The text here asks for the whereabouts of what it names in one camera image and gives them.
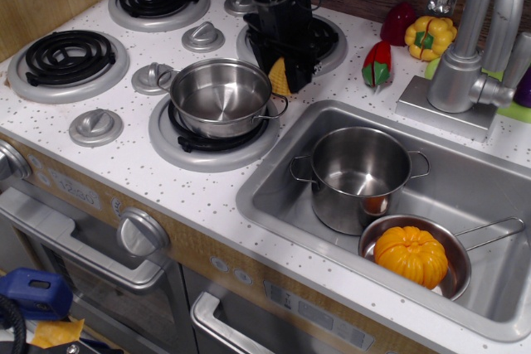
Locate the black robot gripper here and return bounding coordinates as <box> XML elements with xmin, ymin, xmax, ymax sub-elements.
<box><xmin>244</xmin><ymin>0</ymin><xmax>318</xmax><ymax>93</ymax></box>

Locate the yellow toy corn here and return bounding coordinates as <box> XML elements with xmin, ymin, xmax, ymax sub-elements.
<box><xmin>268</xmin><ymin>57</ymin><xmax>291</xmax><ymax>96</ymax></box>

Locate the silver stove knob back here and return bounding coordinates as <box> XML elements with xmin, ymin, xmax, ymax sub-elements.
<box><xmin>224</xmin><ymin>0</ymin><xmax>257</xmax><ymax>17</ymax></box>

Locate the silver stove knob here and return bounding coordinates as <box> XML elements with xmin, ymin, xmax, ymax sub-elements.
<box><xmin>224</xmin><ymin>0</ymin><xmax>257</xmax><ymax>17</ymax></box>
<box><xmin>182</xmin><ymin>22</ymin><xmax>225</xmax><ymax>53</ymax></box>
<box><xmin>131</xmin><ymin>62</ymin><xmax>178</xmax><ymax>95</ymax></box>
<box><xmin>69</xmin><ymin>109</ymin><xmax>124</xmax><ymax>148</ymax></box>

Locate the steel pan on stove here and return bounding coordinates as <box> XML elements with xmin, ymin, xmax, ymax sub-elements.
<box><xmin>154</xmin><ymin>58</ymin><xmax>289</xmax><ymax>139</ymax></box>

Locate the silver stove knob centre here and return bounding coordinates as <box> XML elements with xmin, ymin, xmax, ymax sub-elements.
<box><xmin>182</xmin><ymin>22</ymin><xmax>225</xmax><ymax>53</ymax></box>

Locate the silver stove knob middle left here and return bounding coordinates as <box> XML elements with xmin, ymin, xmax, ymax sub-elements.
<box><xmin>131</xmin><ymin>62</ymin><xmax>178</xmax><ymax>95</ymax></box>

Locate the silver stove knob front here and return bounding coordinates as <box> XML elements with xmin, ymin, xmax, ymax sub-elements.
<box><xmin>69</xmin><ymin>109</ymin><xmax>124</xmax><ymax>148</ymax></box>

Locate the back right black burner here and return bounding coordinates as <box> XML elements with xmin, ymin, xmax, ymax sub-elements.
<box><xmin>236</xmin><ymin>15</ymin><xmax>348</xmax><ymax>77</ymax></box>

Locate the black burner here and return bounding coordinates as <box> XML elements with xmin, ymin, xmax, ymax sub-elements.
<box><xmin>7</xmin><ymin>30</ymin><xmax>129</xmax><ymax>104</ymax></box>
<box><xmin>108</xmin><ymin>0</ymin><xmax>210</xmax><ymax>32</ymax></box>
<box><xmin>149</xmin><ymin>95</ymin><xmax>280</xmax><ymax>172</ymax></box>
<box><xmin>236</xmin><ymin>15</ymin><xmax>348</xmax><ymax>77</ymax></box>

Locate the red toy chili pepper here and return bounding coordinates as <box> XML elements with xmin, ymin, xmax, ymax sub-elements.
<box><xmin>362</xmin><ymin>41</ymin><xmax>392</xmax><ymax>88</ymax></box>

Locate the front right black burner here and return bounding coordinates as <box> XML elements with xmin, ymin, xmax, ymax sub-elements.
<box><xmin>149</xmin><ymin>95</ymin><xmax>280</xmax><ymax>172</ymax></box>

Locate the dark red toy pepper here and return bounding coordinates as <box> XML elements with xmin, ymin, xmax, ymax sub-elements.
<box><xmin>380</xmin><ymin>2</ymin><xmax>417</xmax><ymax>46</ymax></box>

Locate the tall steel pot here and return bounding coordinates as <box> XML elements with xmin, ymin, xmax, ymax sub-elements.
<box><xmin>290</xmin><ymin>126</ymin><xmax>431</xmax><ymax>236</ymax></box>

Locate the back left black burner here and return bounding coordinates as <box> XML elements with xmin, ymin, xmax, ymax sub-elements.
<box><xmin>108</xmin><ymin>0</ymin><xmax>210</xmax><ymax>32</ymax></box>

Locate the yellow toy bell pepper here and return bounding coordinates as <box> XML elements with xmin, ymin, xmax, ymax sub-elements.
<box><xmin>404</xmin><ymin>16</ymin><xmax>457</xmax><ymax>61</ymax></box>

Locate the silver toy faucet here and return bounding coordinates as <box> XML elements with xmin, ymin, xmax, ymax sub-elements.
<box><xmin>396</xmin><ymin>0</ymin><xmax>530</xmax><ymax>142</ymax></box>

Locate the front left black burner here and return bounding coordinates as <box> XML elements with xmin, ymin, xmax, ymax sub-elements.
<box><xmin>7</xmin><ymin>30</ymin><xmax>129</xmax><ymax>104</ymax></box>

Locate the silver oven dial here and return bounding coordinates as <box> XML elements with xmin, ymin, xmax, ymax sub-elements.
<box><xmin>0</xmin><ymin>140</ymin><xmax>32</xmax><ymax>181</ymax></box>
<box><xmin>116</xmin><ymin>206</ymin><xmax>170</xmax><ymax>258</ymax></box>

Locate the orange toy pumpkin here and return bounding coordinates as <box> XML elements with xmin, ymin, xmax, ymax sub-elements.
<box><xmin>373</xmin><ymin>226</ymin><xmax>449</xmax><ymax>289</ymax></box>

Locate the silver sink basin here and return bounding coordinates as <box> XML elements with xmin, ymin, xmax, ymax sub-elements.
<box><xmin>236</xmin><ymin>100</ymin><xmax>530</xmax><ymax>342</ymax></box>

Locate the purple toy eggplant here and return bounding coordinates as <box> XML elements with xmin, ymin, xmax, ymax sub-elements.
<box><xmin>513</xmin><ymin>67</ymin><xmax>531</xmax><ymax>108</ymax></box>

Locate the small steel saucepan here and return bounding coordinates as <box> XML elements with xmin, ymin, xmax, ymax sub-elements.
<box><xmin>358</xmin><ymin>215</ymin><xmax>525</xmax><ymax>301</ymax></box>

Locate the silver oven dial left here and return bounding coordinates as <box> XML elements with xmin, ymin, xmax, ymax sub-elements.
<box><xmin>0</xmin><ymin>140</ymin><xmax>32</xmax><ymax>181</ymax></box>

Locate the blue tool on floor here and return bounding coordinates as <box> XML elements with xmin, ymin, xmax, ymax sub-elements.
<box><xmin>1</xmin><ymin>268</ymin><xmax>73</xmax><ymax>321</ymax></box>

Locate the silver dishwasher door handle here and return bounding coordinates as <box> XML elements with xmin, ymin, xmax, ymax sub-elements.
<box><xmin>190</xmin><ymin>292</ymin><xmax>271</xmax><ymax>354</ymax></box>

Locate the silver oven door handle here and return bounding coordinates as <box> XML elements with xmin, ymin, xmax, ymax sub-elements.
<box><xmin>1</xmin><ymin>188</ymin><xmax>165</xmax><ymax>294</ymax></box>

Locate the black cable on floor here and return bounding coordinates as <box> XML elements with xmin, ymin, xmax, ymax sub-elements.
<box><xmin>0</xmin><ymin>293</ymin><xmax>28</xmax><ymax>354</ymax></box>

